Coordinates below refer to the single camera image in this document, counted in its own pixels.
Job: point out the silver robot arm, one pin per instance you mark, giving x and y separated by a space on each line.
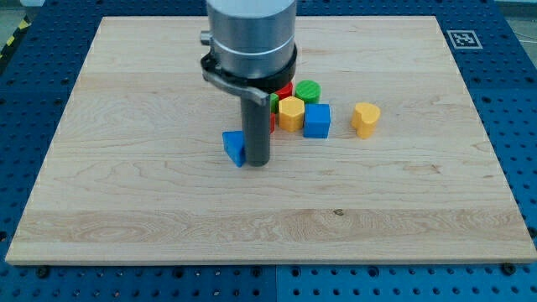
252 38

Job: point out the red star block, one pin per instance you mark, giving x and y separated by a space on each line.
272 122

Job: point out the blue triangle block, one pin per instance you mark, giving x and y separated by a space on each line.
233 142

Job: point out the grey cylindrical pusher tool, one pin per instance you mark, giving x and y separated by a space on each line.
256 131

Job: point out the yellow hexagon block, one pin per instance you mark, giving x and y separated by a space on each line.
291 114

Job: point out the green block behind tool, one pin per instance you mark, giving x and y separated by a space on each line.
274 103

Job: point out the blue cube block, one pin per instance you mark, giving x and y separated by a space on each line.
317 120

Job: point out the red cylinder block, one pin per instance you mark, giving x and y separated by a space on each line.
286 91

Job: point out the green cylinder block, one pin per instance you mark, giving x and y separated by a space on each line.
308 91

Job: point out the yellow heart block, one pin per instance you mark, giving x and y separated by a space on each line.
365 118

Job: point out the wooden board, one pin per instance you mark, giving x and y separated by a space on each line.
137 174

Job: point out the white fiducial marker tag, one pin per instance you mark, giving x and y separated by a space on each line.
463 39

